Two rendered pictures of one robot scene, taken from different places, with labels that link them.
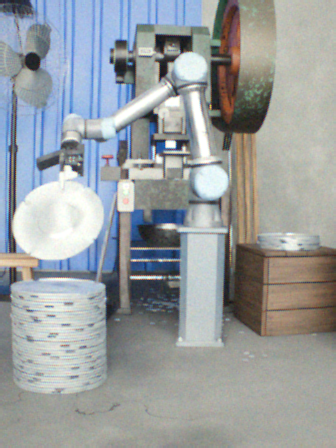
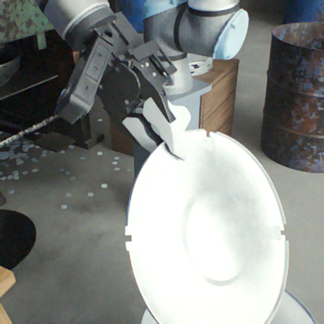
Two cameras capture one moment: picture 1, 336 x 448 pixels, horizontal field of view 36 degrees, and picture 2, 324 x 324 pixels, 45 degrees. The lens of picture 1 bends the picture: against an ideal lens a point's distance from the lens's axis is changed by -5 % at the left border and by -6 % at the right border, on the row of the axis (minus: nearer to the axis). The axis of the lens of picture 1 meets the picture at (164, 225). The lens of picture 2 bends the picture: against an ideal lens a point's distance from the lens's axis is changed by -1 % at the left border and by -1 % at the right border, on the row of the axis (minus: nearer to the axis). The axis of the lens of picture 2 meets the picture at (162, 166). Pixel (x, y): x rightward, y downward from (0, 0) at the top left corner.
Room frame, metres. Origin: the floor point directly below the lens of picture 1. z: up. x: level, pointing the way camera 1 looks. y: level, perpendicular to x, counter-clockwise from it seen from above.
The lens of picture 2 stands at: (1.43, 0.68, 0.85)
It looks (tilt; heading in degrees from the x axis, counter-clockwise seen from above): 33 degrees down; 308
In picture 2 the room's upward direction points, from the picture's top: straight up
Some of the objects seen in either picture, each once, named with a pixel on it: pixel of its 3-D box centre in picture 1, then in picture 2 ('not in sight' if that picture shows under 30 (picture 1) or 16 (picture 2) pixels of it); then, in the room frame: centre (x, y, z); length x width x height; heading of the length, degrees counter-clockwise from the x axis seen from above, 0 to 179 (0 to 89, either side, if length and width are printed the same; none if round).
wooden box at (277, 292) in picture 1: (287, 285); (174, 105); (2.33, -0.55, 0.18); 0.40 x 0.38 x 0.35; 10
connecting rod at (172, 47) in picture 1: (170, 67); not in sight; (2.87, -0.03, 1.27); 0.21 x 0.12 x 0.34; 6
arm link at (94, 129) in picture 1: (100, 129); not in sight; (1.92, 0.23, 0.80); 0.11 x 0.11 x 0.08; 4
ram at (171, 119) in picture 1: (171, 107); not in sight; (2.83, -0.03, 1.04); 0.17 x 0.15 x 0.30; 6
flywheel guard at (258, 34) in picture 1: (227, 65); not in sight; (3.01, -0.35, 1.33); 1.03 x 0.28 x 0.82; 6
